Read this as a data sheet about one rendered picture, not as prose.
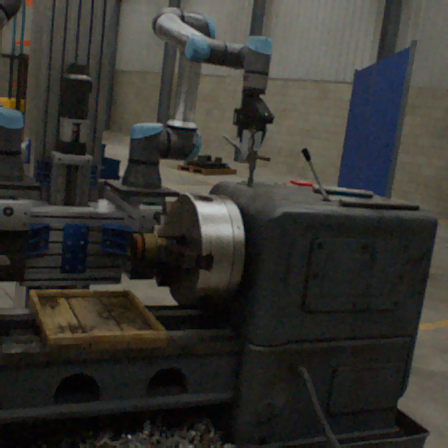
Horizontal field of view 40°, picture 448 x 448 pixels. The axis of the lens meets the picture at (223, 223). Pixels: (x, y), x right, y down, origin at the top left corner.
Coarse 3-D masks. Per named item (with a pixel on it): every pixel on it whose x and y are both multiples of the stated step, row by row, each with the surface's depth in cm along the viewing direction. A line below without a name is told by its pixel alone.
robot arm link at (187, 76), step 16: (192, 16) 221; (208, 16) 225; (208, 32) 224; (176, 48) 227; (192, 64) 226; (176, 80) 229; (192, 80) 227; (176, 96) 229; (192, 96) 229; (176, 112) 230; (192, 112) 231; (176, 128) 229; (192, 128) 230; (176, 144) 229; (192, 144) 232; (176, 160) 235; (192, 160) 237
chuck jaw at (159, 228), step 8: (176, 200) 181; (168, 208) 176; (176, 208) 177; (160, 216) 174; (168, 216) 175; (176, 216) 176; (160, 224) 174; (168, 224) 174; (176, 224) 175; (160, 232) 173; (168, 232) 174; (176, 232) 175
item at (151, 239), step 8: (152, 232) 172; (136, 240) 167; (144, 240) 168; (152, 240) 169; (160, 240) 171; (128, 248) 172; (136, 248) 166; (144, 248) 168; (152, 248) 168; (136, 256) 167; (144, 256) 168; (152, 256) 168; (152, 264) 171
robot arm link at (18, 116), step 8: (0, 112) 201; (8, 112) 202; (16, 112) 205; (0, 120) 200; (8, 120) 201; (16, 120) 203; (0, 128) 201; (8, 128) 202; (16, 128) 203; (0, 136) 201; (8, 136) 202; (16, 136) 204; (0, 144) 202; (8, 144) 203; (16, 144) 205
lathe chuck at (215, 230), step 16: (192, 208) 169; (208, 208) 167; (224, 208) 169; (192, 224) 168; (208, 224) 164; (224, 224) 166; (176, 240) 180; (192, 240) 168; (208, 240) 162; (224, 240) 164; (224, 256) 164; (176, 272) 178; (192, 272) 167; (208, 272) 164; (224, 272) 165; (176, 288) 178; (192, 288) 167; (208, 288) 166; (224, 288) 168; (192, 304) 173; (208, 304) 176
